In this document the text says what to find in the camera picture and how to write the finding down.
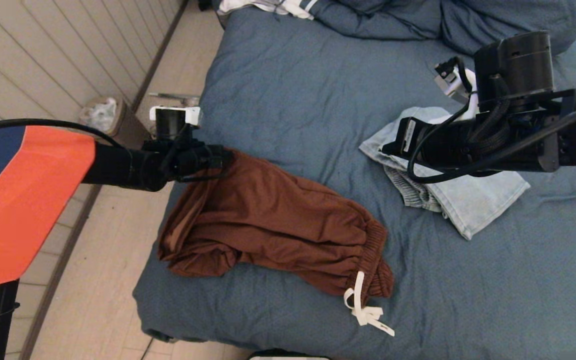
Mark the thin grey rod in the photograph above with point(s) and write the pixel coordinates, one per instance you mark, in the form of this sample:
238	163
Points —
168	96

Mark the brown shorts with white print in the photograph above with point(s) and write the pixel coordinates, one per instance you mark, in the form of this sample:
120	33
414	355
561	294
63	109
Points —
268	220

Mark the small black object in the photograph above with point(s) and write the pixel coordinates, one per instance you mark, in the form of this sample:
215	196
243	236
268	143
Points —
205	5

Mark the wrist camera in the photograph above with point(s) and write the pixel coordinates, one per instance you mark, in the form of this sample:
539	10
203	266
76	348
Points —
193	115
450	82

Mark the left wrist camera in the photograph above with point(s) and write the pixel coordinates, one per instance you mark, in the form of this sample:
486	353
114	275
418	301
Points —
193	115

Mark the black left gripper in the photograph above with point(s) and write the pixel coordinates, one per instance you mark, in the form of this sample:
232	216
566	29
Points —
188	157

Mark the blue bed cover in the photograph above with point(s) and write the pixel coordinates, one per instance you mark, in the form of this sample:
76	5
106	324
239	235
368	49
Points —
318	75

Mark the clear plastic bin liner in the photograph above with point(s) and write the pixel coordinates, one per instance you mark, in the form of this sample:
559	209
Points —
99	117

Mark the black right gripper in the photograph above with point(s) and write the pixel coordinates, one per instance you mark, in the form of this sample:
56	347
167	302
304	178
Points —
513	65

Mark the brown metal trash bin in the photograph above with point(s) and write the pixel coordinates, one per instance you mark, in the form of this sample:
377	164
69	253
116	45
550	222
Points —
125	125

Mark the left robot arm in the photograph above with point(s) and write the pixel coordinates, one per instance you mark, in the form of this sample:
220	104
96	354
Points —
18	200

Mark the light blue denim shorts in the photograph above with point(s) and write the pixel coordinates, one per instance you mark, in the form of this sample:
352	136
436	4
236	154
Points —
478	200

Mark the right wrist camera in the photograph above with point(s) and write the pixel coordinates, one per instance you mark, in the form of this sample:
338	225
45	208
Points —
450	82

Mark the white striped garment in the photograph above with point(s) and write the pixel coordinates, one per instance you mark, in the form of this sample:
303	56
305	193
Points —
295	7

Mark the crumpled blue duvet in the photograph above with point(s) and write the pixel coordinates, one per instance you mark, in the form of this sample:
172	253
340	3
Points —
393	20

